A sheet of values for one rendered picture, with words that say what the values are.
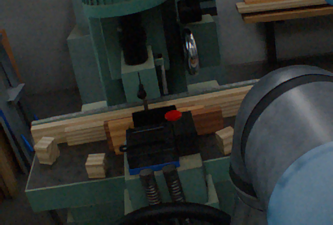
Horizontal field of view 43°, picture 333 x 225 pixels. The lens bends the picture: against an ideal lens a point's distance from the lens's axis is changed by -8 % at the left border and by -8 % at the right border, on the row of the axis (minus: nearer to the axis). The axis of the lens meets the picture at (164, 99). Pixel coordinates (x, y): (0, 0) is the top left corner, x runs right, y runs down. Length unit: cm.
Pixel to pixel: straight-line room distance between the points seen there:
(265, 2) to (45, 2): 164
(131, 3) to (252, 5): 210
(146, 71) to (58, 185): 30
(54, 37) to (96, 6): 267
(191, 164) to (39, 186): 33
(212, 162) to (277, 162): 61
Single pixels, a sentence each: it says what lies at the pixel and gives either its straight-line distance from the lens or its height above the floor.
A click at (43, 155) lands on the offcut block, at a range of 100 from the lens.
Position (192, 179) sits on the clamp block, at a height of 93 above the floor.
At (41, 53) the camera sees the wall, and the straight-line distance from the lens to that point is 360.
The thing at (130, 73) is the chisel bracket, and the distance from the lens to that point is 92.
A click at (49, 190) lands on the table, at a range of 94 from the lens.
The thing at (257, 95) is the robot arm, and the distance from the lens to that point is 36.
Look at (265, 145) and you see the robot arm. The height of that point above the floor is 124.
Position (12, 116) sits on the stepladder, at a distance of 184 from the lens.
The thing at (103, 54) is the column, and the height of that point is 103.
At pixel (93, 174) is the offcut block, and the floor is 91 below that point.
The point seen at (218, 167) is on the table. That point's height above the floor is 88.
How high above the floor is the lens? 142
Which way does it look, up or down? 27 degrees down
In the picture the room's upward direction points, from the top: 10 degrees counter-clockwise
